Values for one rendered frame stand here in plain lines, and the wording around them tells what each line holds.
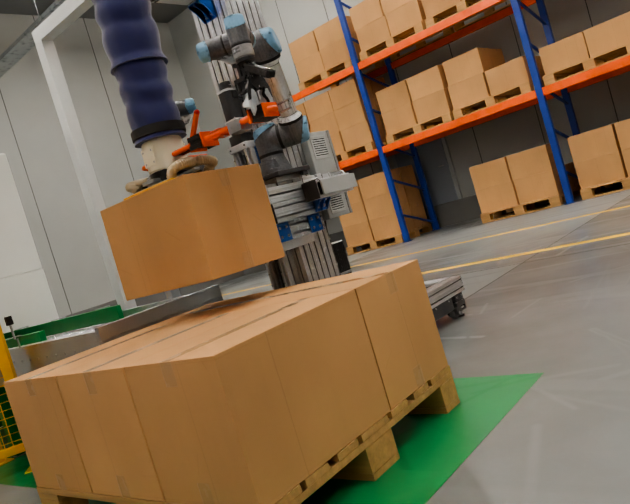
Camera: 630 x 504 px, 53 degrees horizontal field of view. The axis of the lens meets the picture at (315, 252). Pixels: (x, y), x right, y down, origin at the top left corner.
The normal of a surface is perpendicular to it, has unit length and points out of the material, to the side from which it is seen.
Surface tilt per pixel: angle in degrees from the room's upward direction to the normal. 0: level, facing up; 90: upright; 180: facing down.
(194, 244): 89
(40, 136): 90
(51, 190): 90
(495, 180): 90
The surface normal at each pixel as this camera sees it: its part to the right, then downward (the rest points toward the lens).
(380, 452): 0.74, -0.18
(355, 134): -0.61, 0.22
